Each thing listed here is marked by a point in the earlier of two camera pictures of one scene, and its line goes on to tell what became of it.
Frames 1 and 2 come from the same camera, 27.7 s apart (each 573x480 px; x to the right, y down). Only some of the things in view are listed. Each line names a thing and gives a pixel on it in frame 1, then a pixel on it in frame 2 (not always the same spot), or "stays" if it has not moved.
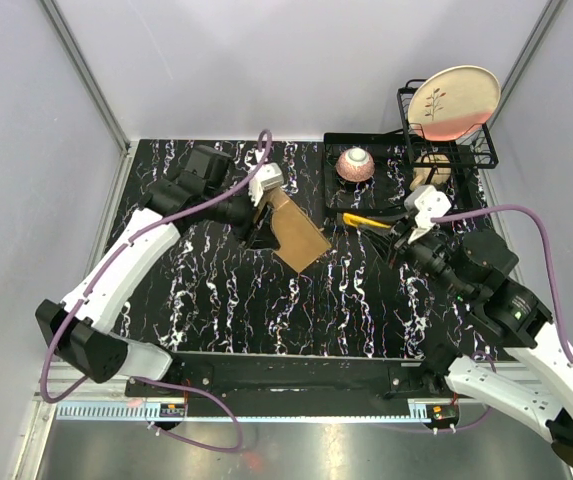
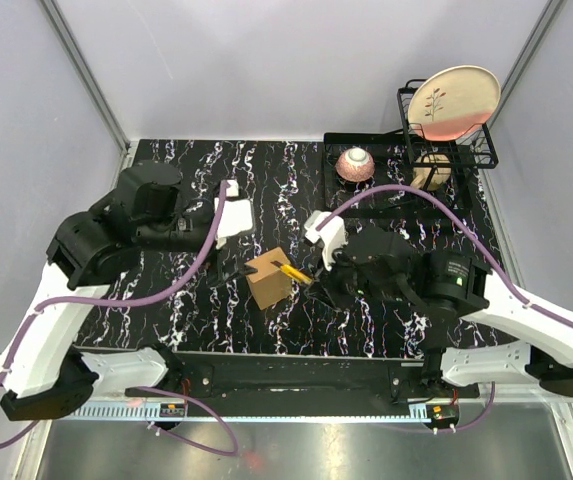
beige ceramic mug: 430,170 stays
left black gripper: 265,236 -> 241,272
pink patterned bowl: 355,164 stays
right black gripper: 381,242 -> 319,292
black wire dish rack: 378,174 stays
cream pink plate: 453,103 stays
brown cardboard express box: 301,241 -> 270,284
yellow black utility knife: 358,220 -> 293,272
